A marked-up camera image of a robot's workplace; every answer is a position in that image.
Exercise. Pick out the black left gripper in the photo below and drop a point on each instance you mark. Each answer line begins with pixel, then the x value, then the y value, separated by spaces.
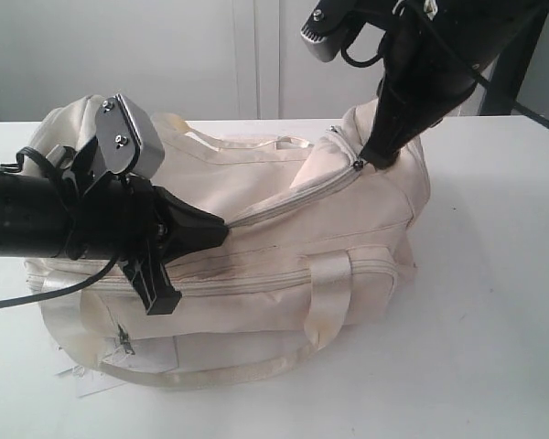
pixel 106 211

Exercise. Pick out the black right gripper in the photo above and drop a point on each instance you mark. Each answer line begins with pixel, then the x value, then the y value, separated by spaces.
pixel 430 54

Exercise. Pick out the cream fabric duffel bag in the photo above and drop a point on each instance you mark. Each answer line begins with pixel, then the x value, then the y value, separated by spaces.
pixel 313 246

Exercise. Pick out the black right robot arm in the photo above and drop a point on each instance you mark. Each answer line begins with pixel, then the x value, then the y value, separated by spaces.
pixel 500 23

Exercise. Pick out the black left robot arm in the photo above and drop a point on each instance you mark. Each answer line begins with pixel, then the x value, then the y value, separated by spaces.
pixel 34 221

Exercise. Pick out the white paper hang tag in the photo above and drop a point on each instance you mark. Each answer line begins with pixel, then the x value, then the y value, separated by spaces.
pixel 87 382

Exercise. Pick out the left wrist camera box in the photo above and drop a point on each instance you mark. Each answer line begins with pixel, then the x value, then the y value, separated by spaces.
pixel 127 138

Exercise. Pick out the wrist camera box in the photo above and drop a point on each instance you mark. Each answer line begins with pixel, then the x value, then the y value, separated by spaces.
pixel 127 138
pixel 333 24

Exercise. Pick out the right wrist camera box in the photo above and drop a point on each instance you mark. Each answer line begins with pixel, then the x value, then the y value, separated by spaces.
pixel 333 24

